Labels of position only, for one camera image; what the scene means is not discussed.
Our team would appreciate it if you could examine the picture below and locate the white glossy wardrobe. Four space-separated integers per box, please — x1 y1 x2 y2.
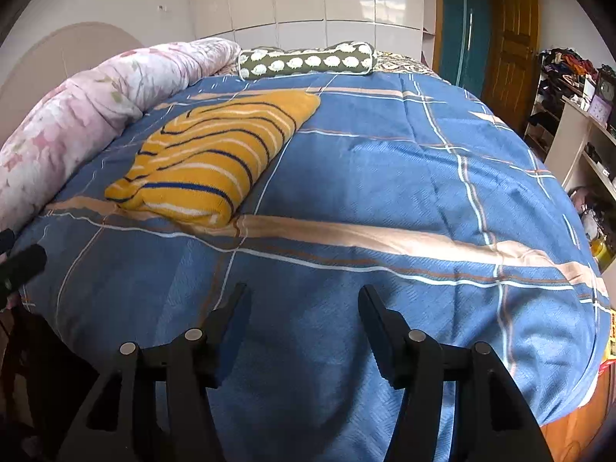
189 0 437 66

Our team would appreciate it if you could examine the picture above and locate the wooden door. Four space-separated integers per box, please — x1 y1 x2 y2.
482 0 540 135

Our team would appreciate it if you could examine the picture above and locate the small desk clock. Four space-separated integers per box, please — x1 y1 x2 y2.
595 68 616 105

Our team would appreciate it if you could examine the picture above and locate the yellow striped knit sweater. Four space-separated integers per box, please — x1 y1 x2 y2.
104 90 321 228

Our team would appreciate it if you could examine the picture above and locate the green white-dotted bolster pillow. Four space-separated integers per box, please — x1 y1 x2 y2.
237 41 376 80

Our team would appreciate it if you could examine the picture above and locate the beige rounded headboard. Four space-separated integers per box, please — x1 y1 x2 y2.
1 22 142 141

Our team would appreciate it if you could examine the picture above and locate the white shelf unit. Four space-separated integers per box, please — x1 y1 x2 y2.
521 64 616 276

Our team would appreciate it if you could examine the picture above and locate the blue plaid bed cover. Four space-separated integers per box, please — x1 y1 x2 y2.
17 73 610 461

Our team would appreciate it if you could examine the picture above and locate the pink floral quilt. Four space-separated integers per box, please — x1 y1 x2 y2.
1 38 241 231

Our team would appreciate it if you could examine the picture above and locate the clothes pile on shelf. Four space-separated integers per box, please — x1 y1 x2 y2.
539 48 598 90

